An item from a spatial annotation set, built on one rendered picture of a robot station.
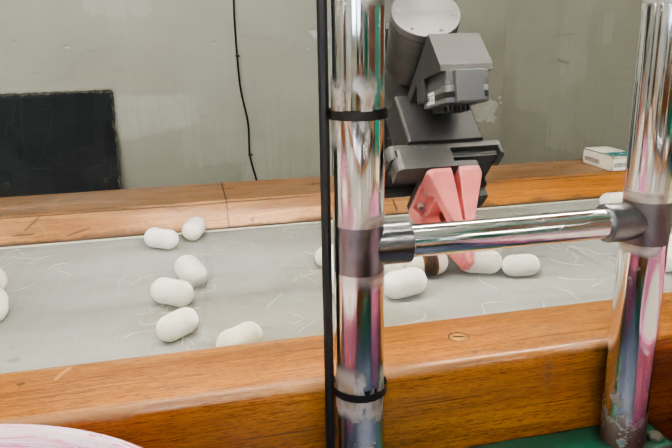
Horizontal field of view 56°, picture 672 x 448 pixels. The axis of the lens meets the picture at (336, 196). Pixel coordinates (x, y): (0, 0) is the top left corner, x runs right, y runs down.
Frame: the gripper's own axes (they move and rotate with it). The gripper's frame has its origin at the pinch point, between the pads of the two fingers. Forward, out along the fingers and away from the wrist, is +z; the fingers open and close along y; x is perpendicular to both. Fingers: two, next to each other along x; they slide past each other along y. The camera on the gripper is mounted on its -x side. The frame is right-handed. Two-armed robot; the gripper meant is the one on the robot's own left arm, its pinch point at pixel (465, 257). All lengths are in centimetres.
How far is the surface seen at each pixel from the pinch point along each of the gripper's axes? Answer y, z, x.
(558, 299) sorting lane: 5.1, 5.2, -2.0
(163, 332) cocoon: -23.2, 4.4, -2.8
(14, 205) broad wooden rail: -38.8, -20.0, 17.2
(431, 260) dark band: -2.5, -0.5, 1.0
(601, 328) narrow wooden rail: 1.8, 10.5, -10.1
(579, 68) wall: 121, -125, 108
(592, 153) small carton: 29.5, -20.9, 16.1
